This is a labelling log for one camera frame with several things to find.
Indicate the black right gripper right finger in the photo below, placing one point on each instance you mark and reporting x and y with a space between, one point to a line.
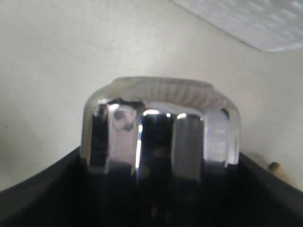
247 195

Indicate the wooden chopstick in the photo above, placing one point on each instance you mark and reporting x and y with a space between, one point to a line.
276 169

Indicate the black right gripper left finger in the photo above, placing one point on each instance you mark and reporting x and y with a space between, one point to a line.
62 195

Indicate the shiny metal cup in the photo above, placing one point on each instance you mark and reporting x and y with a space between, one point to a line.
151 124

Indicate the white perforated plastic basket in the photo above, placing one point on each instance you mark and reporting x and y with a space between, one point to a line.
266 25

